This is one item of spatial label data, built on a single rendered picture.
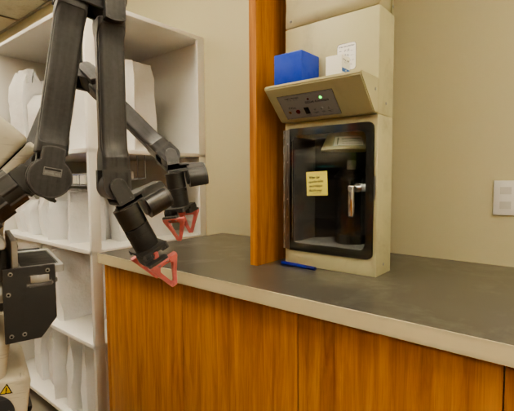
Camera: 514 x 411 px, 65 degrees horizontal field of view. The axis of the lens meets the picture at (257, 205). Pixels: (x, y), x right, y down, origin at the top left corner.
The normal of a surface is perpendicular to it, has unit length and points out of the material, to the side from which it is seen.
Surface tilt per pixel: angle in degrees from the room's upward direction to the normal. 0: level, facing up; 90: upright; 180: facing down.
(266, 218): 90
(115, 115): 90
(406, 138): 90
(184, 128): 90
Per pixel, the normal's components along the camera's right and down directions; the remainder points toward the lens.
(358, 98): -0.44, 0.75
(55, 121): 0.54, -0.03
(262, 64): 0.77, 0.04
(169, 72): -0.63, 0.06
